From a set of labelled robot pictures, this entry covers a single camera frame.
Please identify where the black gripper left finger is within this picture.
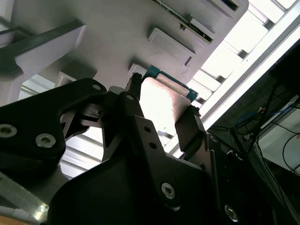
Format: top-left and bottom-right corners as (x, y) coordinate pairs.
(0, 73), (184, 211)

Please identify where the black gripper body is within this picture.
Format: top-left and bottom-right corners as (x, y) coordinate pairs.
(46, 152), (222, 225)

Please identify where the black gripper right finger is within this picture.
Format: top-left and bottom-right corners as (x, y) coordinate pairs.
(174, 105), (254, 225)

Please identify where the silver topped CPU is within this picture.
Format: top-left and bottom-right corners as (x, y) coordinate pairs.
(138, 65), (199, 131)

